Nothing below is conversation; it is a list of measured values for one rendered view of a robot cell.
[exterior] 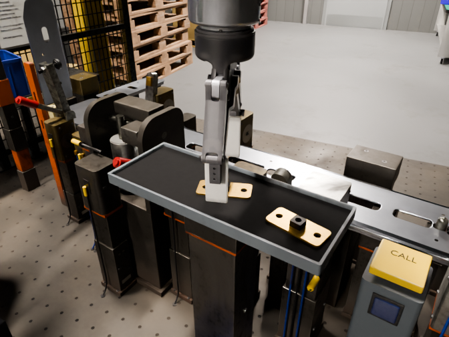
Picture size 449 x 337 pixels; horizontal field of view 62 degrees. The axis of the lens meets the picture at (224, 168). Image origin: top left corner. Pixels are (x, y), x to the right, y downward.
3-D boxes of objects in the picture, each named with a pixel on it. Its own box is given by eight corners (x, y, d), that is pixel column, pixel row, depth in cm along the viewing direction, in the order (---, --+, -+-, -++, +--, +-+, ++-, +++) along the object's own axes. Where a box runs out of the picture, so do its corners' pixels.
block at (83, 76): (111, 157, 162) (97, 75, 143) (97, 164, 156) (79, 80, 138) (99, 152, 166) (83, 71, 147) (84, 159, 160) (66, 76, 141)
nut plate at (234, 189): (252, 185, 59) (252, 179, 58) (250, 199, 56) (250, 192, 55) (200, 181, 60) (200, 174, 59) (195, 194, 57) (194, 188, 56)
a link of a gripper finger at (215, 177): (222, 146, 46) (217, 157, 44) (222, 180, 49) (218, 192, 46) (210, 144, 46) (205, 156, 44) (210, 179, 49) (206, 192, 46)
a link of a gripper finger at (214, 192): (228, 155, 48) (227, 158, 47) (228, 200, 51) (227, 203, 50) (205, 153, 48) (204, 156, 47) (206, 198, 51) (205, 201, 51)
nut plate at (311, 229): (332, 233, 49) (333, 227, 48) (317, 249, 47) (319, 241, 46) (280, 208, 54) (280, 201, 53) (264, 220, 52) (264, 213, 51)
